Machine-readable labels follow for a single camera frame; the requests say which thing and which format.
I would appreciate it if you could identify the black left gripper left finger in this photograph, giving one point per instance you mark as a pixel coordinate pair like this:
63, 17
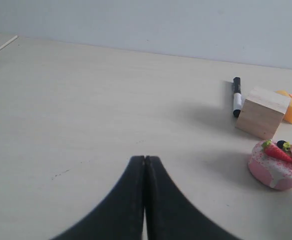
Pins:
120, 215

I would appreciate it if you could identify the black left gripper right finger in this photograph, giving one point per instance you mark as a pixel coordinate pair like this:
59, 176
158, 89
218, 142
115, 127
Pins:
169, 214

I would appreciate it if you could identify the pink strawberry cake toy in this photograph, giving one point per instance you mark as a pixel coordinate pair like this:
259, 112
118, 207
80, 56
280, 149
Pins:
271, 164

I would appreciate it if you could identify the light wooden cube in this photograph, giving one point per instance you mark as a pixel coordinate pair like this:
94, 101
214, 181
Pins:
262, 113

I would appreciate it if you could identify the black white marker pen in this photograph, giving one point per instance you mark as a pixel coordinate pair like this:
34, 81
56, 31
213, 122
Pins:
237, 97

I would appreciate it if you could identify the orange cheese wedge toy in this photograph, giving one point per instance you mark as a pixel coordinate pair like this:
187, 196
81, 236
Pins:
288, 114

